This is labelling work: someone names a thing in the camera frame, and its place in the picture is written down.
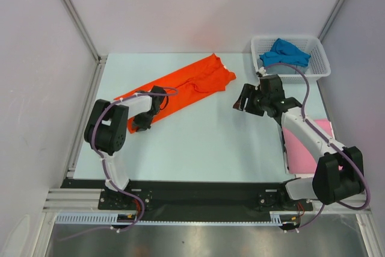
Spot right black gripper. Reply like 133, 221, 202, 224
233, 83, 270, 117

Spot orange t shirt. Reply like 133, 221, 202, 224
115, 54, 236, 122

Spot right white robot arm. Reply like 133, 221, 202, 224
233, 75, 367, 209

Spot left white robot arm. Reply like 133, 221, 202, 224
84, 85, 169, 209

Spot blue t shirt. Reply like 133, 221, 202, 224
259, 39, 311, 67

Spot white plastic basket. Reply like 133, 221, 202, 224
250, 34, 331, 82

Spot pink folded t shirt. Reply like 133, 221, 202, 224
282, 118, 345, 175

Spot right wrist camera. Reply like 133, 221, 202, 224
256, 67, 267, 78

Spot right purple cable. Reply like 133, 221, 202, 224
258, 63, 371, 231

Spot purple cable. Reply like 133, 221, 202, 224
57, 87, 178, 241
258, 63, 371, 231

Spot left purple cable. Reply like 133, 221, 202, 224
57, 87, 178, 241

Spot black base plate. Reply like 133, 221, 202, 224
61, 179, 313, 222

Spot left corner aluminium post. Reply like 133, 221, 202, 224
60, 0, 101, 63

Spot white cable duct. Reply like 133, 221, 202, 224
54, 210, 301, 227

